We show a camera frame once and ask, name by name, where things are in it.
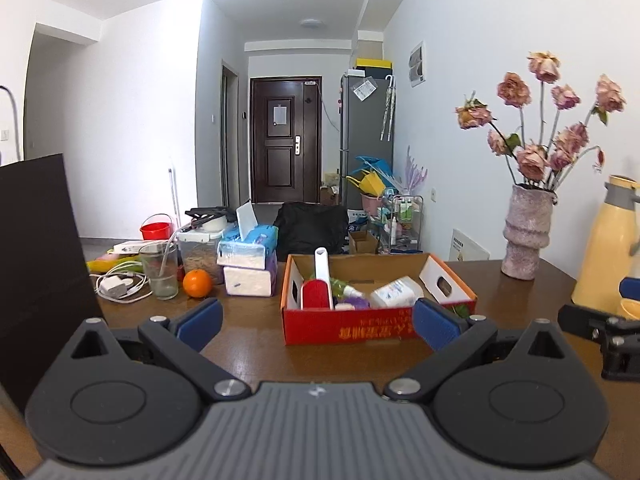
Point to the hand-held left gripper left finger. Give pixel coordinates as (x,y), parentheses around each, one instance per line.
(200,325)

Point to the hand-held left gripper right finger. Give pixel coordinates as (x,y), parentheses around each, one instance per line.
(435,325)

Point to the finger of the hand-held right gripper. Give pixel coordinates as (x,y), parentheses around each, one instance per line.
(631,289)
(580,321)

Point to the white plastic bottle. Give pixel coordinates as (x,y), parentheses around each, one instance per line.
(395,292)

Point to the small purple object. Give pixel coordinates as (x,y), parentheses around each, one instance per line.
(359,302)

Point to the red cardboard box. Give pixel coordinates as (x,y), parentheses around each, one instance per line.
(350,332)

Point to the white bottle cap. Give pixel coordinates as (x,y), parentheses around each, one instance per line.
(342,306)

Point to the green spray bottle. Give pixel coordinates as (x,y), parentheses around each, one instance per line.
(344,287)

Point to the red and white lint brush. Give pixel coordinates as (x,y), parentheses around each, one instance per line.
(317,295)

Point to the orange fruit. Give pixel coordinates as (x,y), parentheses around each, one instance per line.
(197,284)

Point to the yellow thermos jug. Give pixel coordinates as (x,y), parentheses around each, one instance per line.
(605,245)

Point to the clear drinking glass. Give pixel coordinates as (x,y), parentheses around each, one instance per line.
(160,280)

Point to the white and purple tissue pack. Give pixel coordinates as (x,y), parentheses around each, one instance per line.
(250,280)

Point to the clear food container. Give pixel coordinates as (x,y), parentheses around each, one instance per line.
(200,257)

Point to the clear drinking straw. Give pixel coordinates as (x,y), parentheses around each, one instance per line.
(167,255)

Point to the white flat board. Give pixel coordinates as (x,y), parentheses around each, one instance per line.
(470,249)

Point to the blue tissue pack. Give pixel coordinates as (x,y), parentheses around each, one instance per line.
(247,247)

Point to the white charger block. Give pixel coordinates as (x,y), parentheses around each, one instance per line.
(114,286)

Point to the pink textured vase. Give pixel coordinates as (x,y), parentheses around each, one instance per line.
(527,235)

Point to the white round container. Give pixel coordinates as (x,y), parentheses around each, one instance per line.
(215,223)

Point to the metal rolling rack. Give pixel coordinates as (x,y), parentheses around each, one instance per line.
(402,225)

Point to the red bucket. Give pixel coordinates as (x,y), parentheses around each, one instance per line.
(156,229)

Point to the small brown cardboard box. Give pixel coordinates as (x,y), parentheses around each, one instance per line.
(362,244)

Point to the yellow packet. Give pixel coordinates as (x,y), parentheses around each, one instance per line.
(107,266)

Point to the black folded stand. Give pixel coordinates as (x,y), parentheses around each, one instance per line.
(207,212)

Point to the pink plastic bucket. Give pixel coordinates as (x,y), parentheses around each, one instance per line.
(371,204)

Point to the black bag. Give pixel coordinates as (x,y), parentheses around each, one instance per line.
(310,230)

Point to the yellow plastic dustpan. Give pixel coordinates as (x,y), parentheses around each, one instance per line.
(370,184)

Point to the dried pink rose bouquet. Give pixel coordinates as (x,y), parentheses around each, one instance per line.
(532,160)

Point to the dark brown entrance door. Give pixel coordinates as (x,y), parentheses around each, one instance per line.
(285,160)

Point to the grey refrigerator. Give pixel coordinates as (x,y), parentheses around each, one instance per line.
(362,130)

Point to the hanging clear umbrella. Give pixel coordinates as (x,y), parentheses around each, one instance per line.
(387,110)

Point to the clear plastic bag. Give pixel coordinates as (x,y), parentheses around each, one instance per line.
(365,89)

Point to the yellow and black box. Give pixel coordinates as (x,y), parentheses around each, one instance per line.
(374,66)

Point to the round ceiling lamp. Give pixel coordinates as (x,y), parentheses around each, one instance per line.
(312,23)

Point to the white wall socket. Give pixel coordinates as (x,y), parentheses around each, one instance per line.
(434,195)

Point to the white wall panel box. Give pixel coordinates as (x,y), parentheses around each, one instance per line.
(417,65)

